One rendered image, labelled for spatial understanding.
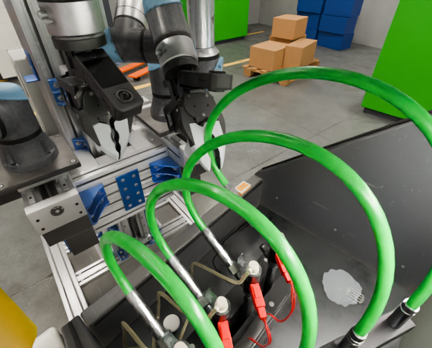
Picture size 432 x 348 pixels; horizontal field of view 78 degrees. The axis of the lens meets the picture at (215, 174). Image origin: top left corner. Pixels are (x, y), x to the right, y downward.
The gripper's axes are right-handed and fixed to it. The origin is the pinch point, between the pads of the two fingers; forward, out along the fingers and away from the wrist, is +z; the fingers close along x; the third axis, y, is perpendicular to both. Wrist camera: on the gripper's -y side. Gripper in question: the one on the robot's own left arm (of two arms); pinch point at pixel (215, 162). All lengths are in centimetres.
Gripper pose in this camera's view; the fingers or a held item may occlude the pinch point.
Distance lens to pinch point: 49.2
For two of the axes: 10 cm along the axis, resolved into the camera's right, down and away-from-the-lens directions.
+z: 2.8, 9.6, -0.6
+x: -7.9, 2.0, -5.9
